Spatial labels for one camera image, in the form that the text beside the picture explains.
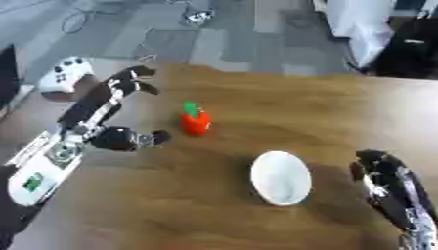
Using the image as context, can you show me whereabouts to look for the white oval bowl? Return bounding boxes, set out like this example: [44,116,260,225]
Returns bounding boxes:
[247,150,315,207]

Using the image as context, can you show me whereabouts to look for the black monitor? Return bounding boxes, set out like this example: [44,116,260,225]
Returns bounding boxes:
[0,43,22,112]

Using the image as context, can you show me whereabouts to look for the black chair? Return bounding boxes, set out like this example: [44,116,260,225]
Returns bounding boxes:
[366,15,438,81]

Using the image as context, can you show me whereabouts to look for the black floor cable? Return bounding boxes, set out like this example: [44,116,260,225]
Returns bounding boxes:
[58,2,130,35]

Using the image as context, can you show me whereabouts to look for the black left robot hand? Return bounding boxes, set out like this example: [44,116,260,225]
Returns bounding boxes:
[55,64,173,153]

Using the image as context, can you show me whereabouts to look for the white game controller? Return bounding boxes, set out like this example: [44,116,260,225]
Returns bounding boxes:
[35,56,96,96]

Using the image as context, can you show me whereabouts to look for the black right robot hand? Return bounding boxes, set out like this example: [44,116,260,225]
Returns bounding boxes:
[347,148,438,232]

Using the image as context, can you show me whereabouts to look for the small device with cables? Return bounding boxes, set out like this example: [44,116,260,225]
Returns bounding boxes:
[179,7,218,27]

